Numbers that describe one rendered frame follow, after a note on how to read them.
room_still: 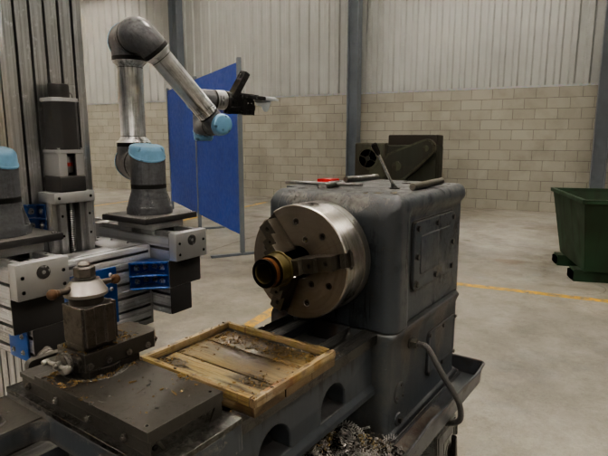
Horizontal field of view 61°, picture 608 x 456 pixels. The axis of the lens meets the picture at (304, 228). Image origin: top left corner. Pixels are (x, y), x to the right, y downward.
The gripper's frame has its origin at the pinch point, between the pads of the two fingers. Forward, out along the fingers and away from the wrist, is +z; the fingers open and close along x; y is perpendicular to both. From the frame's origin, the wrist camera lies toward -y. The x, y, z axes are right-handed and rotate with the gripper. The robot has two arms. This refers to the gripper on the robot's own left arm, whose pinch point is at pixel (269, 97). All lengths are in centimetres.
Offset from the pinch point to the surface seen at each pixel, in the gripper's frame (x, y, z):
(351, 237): 90, 30, -27
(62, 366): 97, 45, -99
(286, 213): 75, 27, -38
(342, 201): 76, 25, -19
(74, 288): 93, 32, -95
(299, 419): 105, 68, -51
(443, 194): 81, 24, 18
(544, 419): 79, 148, 127
